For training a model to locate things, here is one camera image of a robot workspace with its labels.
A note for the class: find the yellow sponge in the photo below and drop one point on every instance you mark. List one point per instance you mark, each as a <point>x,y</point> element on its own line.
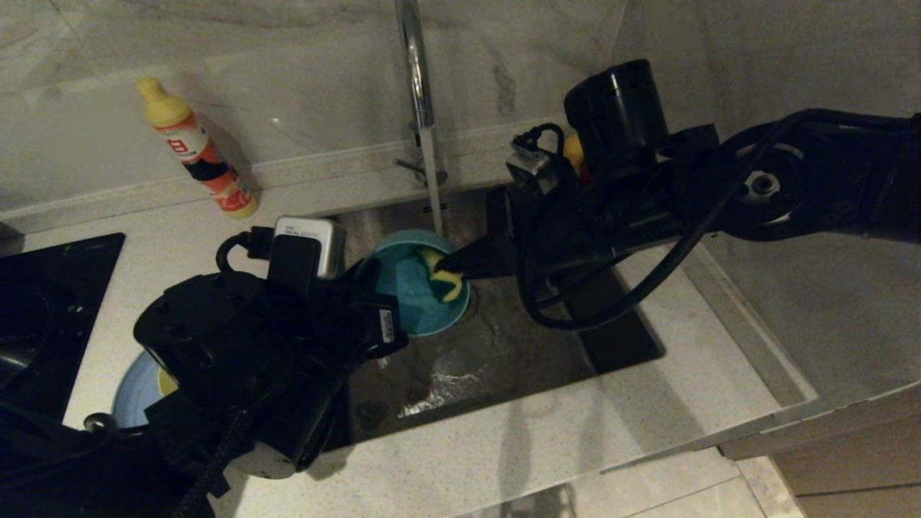
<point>446,284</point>

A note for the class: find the orange white dish soap bottle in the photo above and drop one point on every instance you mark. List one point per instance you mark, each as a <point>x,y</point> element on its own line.
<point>194,147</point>

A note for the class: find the yellow pear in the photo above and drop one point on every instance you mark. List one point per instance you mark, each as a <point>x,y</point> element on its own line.
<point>573,151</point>

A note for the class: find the black induction cooktop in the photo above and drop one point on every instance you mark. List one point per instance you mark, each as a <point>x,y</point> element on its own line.
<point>47,288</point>

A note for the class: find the blue plate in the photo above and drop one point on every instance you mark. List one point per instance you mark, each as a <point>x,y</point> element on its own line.
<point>137,396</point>

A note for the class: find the stainless steel sink basin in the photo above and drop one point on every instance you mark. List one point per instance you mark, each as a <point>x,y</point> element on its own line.
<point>504,360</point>

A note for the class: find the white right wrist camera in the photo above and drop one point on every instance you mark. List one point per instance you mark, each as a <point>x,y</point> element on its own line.
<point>532,169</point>

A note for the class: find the teal bowl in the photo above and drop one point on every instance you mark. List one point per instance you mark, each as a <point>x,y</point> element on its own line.
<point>406,288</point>

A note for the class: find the running water stream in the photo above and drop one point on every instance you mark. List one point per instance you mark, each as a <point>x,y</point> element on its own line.
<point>432,180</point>

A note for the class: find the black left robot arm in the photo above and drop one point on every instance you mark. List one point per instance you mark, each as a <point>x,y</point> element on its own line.
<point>216,352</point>

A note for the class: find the yellow bowl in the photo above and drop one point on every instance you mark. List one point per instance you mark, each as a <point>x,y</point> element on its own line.
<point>168,381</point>

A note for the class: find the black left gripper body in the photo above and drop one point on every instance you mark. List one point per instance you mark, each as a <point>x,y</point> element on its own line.
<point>360,316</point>

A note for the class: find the chrome kitchen faucet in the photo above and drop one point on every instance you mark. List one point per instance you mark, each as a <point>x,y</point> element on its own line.
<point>417,86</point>

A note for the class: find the wooden cabinet front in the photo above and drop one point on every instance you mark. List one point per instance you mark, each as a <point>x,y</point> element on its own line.
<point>849,460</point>

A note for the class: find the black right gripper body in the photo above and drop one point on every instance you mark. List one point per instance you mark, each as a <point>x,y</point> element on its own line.
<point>554,230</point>

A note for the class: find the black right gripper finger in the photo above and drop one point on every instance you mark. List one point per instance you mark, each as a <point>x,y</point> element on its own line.
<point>489,272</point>
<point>482,255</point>

